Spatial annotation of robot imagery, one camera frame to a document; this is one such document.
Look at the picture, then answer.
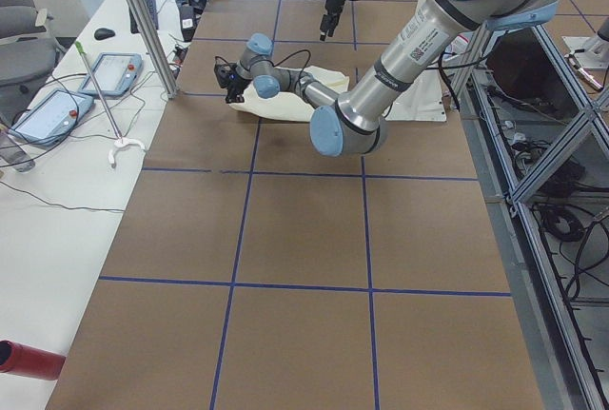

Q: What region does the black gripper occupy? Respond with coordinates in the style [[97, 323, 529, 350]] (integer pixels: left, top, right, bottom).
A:
[[225, 65, 251, 104], [320, 0, 345, 41]]

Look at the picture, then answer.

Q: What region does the cream long-sleeve cat shirt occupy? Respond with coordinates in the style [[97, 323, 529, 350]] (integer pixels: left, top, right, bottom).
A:
[[229, 66, 350, 123]]

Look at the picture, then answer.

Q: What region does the black power adapter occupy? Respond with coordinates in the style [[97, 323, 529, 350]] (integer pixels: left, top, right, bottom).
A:
[[178, 5, 197, 42]]

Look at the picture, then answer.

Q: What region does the far teach pendant tablet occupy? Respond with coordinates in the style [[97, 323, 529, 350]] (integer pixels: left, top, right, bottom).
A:
[[87, 52, 143, 98]]

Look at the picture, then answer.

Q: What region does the teach pendant tablet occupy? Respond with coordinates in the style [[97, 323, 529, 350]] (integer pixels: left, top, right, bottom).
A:
[[9, 88, 93, 147], [87, 52, 143, 98]]

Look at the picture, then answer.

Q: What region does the black keyboard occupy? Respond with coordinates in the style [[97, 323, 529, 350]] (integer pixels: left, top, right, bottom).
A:
[[128, 0, 159, 34]]

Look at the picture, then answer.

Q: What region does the black computer mouse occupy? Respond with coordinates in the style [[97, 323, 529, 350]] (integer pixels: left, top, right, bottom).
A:
[[93, 28, 116, 41]]

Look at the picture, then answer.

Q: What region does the near teach pendant tablet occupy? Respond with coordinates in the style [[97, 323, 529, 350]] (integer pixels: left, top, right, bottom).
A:
[[9, 88, 93, 147]]

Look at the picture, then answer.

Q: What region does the grey office chair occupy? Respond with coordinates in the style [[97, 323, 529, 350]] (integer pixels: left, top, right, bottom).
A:
[[1, 0, 65, 125]]

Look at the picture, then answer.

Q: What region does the red cylinder bottle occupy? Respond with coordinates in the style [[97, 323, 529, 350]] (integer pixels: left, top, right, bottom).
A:
[[1, 341, 66, 381]]

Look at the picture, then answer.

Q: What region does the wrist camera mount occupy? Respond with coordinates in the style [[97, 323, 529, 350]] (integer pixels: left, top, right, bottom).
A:
[[214, 63, 235, 89]]

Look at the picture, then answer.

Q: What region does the aluminium frame post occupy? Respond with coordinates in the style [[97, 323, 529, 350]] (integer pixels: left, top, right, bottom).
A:
[[126, 0, 178, 99]]

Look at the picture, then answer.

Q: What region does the aluminium frame side rack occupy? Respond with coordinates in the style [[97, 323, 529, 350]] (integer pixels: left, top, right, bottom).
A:
[[462, 27, 608, 409]]

